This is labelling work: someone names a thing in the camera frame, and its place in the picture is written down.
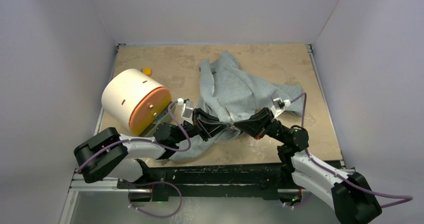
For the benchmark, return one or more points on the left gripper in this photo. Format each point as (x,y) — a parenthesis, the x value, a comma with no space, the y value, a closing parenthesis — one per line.
(207,125)

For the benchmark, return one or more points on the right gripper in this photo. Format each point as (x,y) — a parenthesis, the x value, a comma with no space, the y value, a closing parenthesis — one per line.
(257,124)

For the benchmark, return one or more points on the grey zip jacket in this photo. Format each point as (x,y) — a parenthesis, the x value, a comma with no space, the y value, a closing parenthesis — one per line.
(231,95)

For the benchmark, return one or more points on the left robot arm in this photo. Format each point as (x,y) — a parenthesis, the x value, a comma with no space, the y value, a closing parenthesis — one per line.
(110,154)

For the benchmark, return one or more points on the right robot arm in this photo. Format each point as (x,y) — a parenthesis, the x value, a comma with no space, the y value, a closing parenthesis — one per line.
(348,194)

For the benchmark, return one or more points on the white and orange cylinder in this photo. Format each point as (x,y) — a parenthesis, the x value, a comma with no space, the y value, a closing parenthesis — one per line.
(135,100)

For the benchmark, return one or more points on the small yellow object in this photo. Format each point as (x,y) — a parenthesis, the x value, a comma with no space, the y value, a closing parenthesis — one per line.
(147,71)

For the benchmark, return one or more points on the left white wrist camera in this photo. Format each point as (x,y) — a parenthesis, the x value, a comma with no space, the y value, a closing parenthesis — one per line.
(187,109)

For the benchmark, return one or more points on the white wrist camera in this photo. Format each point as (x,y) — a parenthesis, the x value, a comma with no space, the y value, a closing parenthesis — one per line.
(187,109)
(279,106)

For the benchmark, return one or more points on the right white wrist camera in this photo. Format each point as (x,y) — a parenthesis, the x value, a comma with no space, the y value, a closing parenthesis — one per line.
(279,106)

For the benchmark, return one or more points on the grey metal bracket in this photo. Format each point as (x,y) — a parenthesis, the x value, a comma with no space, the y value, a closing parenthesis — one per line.
(163,117)

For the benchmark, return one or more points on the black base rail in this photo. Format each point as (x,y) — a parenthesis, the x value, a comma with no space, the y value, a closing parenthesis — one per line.
(265,180)

